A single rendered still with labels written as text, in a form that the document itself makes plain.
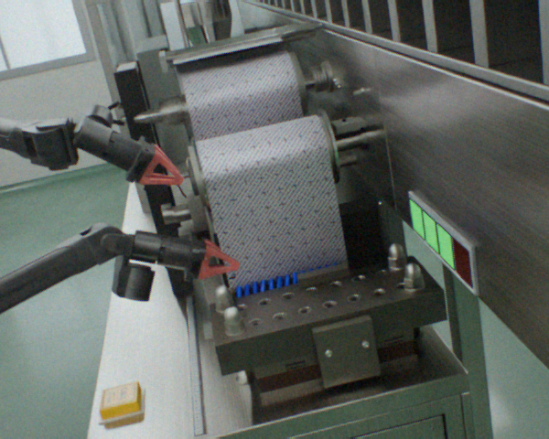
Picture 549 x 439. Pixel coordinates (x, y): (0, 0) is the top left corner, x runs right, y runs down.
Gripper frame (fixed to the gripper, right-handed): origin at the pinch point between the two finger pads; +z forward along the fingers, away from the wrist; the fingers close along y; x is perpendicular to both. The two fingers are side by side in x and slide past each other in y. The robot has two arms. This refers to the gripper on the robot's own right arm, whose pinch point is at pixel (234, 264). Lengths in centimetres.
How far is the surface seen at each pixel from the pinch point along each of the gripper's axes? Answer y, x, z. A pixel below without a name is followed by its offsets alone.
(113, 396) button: 10.0, -25.9, -17.2
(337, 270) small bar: 6.3, 5.4, 17.7
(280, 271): 0.3, 0.7, 9.0
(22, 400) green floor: -160, -144, -44
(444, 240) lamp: 35.7, 23.5, 21.1
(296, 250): 0.3, 5.6, 10.9
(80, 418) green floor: -134, -131, -18
